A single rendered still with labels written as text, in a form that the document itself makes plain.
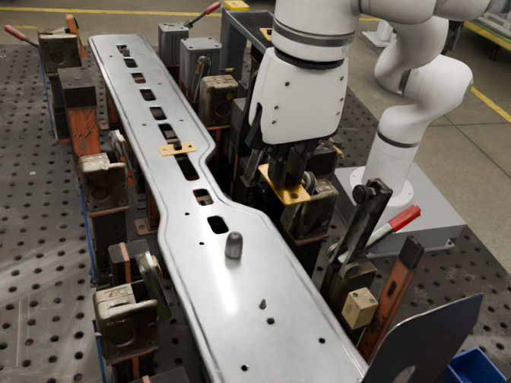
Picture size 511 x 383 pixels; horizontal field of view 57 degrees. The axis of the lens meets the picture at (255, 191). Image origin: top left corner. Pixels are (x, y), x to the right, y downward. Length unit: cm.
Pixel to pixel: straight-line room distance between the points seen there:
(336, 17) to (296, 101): 10
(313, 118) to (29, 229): 99
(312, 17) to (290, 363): 48
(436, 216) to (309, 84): 96
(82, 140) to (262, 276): 75
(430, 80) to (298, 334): 70
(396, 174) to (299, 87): 88
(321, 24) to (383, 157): 89
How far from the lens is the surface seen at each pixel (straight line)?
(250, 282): 81
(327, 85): 52
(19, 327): 117
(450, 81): 120
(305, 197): 59
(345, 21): 47
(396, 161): 132
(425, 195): 148
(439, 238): 143
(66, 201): 144
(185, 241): 86
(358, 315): 74
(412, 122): 125
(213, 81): 122
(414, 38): 100
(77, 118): 134
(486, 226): 289
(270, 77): 50
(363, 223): 74
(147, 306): 72
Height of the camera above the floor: 161
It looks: 38 degrees down
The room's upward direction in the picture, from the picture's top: 8 degrees clockwise
